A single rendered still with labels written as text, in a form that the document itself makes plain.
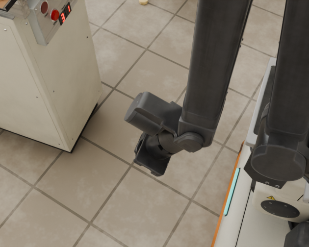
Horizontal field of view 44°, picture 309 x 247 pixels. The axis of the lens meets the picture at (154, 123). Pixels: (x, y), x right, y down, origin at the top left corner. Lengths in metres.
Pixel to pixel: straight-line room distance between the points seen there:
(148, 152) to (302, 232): 0.53
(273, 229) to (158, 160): 0.69
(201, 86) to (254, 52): 1.58
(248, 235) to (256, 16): 1.34
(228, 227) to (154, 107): 0.76
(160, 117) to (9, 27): 0.57
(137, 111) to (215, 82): 0.18
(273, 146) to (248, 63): 1.51
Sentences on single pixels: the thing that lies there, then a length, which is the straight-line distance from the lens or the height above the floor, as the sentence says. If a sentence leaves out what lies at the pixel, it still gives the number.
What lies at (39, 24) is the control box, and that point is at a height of 0.78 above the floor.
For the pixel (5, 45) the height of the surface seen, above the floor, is 0.72.
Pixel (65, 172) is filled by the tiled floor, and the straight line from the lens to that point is 1.70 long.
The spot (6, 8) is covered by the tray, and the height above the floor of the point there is 0.91.
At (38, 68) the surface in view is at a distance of 1.20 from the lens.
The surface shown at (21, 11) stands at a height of 0.87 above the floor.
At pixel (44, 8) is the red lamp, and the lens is 1.09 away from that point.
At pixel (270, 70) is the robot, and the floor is 0.81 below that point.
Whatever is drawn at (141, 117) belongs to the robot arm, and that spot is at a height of 0.98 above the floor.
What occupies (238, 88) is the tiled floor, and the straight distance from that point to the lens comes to 1.92.
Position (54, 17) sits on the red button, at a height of 0.76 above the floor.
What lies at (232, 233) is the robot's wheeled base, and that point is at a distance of 1.31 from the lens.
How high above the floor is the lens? 1.52
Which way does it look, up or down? 60 degrees down
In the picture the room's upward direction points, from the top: straight up
